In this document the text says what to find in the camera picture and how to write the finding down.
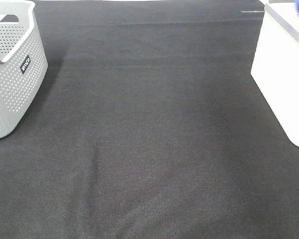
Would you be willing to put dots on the black fabric table cover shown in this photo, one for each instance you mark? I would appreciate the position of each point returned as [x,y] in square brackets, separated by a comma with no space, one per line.
[148,125]

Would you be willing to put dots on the white plastic storage bin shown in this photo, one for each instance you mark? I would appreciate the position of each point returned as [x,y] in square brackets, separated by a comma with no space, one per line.
[275,67]

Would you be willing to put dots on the grey perforated plastic basket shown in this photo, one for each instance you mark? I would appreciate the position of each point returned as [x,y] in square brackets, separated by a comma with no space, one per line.
[23,63]

